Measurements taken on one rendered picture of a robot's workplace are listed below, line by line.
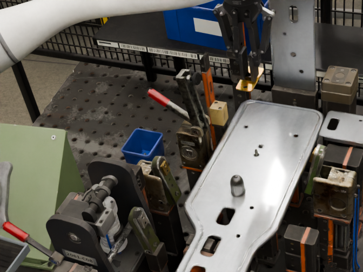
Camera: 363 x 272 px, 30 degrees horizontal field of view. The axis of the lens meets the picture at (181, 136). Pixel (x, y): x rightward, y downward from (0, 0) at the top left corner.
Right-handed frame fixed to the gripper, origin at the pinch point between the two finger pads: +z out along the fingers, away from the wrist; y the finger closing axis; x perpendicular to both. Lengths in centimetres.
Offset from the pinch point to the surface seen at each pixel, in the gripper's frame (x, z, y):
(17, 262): -56, 10, -27
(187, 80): -1.3, 6.3, -14.8
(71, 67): 135, 128, -166
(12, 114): 91, 128, -176
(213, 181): -11.7, 26.5, -6.7
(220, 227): -24.3, 26.4, 0.3
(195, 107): 0.1, 15.2, -14.6
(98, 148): 18, 57, -62
